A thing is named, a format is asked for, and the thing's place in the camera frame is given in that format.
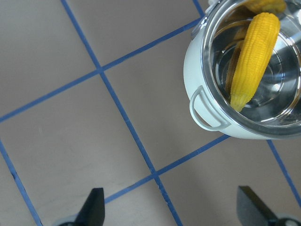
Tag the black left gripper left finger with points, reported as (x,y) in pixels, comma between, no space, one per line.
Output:
(92,212)

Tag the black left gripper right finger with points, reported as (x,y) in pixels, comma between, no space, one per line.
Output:
(251,210)

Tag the yellow corn cob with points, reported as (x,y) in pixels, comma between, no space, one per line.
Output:
(255,54)

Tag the white cooking pot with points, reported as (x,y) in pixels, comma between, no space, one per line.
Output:
(274,112)

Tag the brown grid table mat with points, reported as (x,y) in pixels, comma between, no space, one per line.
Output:
(92,95)

